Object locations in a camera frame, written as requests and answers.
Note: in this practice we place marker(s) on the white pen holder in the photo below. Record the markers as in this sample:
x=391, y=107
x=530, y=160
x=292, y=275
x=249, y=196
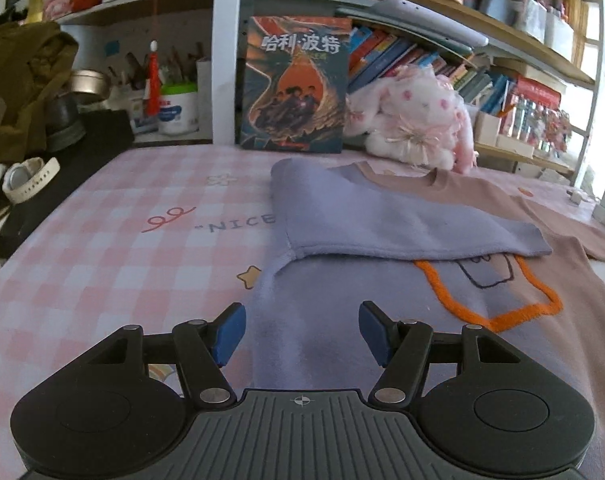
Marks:
x=177, y=110

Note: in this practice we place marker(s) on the small white plug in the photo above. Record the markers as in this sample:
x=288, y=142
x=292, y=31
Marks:
x=575, y=196

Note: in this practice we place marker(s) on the round metal tin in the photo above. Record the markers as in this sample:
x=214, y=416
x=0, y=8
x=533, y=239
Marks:
x=88, y=84

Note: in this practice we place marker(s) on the pen holder cup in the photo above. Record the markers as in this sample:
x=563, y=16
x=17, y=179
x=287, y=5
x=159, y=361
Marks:
x=175, y=67

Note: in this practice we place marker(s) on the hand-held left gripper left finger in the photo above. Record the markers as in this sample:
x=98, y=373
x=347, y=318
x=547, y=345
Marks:
x=230, y=332

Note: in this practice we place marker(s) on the purple and brown sweatshirt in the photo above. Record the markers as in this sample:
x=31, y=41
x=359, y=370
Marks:
x=382, y=210

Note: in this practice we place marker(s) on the row of colourful books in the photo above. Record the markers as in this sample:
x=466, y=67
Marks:
x=382, y=55

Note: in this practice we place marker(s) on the white square pen box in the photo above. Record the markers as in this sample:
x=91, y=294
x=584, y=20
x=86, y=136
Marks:
x=487, y=130

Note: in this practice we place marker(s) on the white bookshelf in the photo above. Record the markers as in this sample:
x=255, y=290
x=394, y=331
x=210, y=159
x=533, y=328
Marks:
x=225, y=60

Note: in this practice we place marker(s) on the white wristwatch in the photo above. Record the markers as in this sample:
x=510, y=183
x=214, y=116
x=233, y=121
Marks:
x=32, y=180

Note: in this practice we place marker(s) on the red tassel ornament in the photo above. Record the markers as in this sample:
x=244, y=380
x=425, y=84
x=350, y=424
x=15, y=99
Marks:
x=153, y=85

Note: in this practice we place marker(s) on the grey side shelf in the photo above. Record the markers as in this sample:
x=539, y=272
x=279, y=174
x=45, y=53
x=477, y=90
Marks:
x=132, y=7

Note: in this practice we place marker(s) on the grey organizer box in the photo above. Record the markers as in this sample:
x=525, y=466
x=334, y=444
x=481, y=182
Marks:
x=497, y=5

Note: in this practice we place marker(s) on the black bag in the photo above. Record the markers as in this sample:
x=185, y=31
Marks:
x=102, y=130

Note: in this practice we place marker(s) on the black round case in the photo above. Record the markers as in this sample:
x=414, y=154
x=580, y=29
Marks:
x=62, y=125

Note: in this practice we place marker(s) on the red box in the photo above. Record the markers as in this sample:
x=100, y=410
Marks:
x=537, y=91

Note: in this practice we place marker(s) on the clear cosmetics organizer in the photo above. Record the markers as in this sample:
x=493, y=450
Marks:
x=530, y=20

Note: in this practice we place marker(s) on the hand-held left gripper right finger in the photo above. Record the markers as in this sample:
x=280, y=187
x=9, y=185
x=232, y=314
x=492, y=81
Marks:
x=372, y=332

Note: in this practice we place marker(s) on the grey laptop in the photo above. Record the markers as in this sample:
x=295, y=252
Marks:
x=432, y=22

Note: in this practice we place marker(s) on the white storage box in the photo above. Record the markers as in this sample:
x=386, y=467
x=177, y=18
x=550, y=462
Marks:
x=557, y=35

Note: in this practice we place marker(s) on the colourful bead containers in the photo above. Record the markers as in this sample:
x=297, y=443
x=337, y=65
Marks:
x=537, y=125

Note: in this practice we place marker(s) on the white plush bunny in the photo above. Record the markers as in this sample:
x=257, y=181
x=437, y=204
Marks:
x=422, y=100

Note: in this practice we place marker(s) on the dark illustrated book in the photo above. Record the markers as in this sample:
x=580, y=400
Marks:
x=292, y=85

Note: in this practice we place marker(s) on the olive green bag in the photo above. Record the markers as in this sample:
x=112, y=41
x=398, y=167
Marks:
x=22, y=70

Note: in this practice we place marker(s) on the white power adapter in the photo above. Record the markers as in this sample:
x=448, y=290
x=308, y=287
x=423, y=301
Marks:
x=602, y=212

